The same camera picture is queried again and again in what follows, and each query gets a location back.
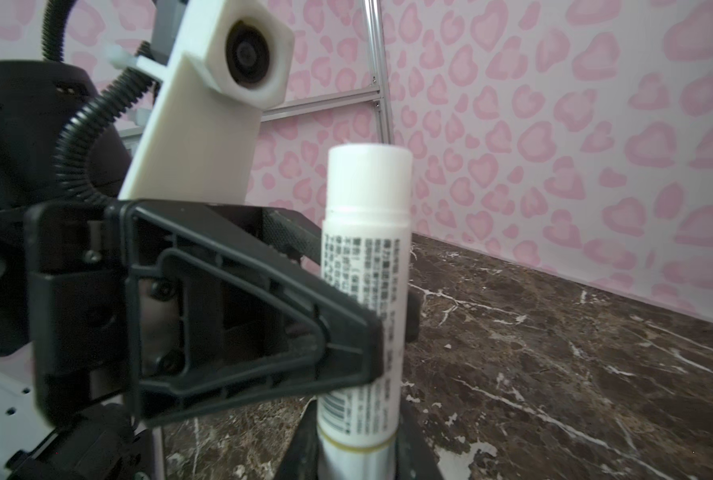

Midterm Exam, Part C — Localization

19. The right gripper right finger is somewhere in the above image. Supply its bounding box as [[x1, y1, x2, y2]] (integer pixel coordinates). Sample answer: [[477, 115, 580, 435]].
[[395, 413, 444, 480]]

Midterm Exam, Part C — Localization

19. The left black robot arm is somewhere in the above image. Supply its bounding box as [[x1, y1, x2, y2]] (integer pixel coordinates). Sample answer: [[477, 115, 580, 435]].
[[0, 60, 388, 479]]

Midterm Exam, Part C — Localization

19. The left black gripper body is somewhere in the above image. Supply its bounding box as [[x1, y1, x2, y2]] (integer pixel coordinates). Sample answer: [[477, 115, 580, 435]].
[[22, 200, 322, 427]]

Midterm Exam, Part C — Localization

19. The aluminium frame diagonal bar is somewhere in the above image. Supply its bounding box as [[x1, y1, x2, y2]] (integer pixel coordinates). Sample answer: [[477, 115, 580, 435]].
[[120, 86, 379, 140]]

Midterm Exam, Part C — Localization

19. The left rear aluminium post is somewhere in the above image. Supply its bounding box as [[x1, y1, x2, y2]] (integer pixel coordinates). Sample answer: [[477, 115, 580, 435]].
[[363, 0, 394, 144]]

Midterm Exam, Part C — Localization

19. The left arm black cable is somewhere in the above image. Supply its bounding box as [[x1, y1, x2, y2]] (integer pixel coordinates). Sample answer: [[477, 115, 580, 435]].
[[40, 0, 156, 205]]

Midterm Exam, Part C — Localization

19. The white glue stick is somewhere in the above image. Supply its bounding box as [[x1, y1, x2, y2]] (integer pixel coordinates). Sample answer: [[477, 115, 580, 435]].
[[316, 143, 413, 479]]

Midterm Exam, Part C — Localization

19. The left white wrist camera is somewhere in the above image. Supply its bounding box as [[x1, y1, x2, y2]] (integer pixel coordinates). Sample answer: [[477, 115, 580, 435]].
[[118, 0, 294, 204]]

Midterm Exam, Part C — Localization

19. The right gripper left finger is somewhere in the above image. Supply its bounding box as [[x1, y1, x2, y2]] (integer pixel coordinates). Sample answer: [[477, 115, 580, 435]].
[[274, 399, 320, 480]]

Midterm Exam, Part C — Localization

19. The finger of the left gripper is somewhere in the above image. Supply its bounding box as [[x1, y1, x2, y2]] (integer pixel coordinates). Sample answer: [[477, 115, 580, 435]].
[[262, 208, 423, 345], [106, 200, 379, 426]]

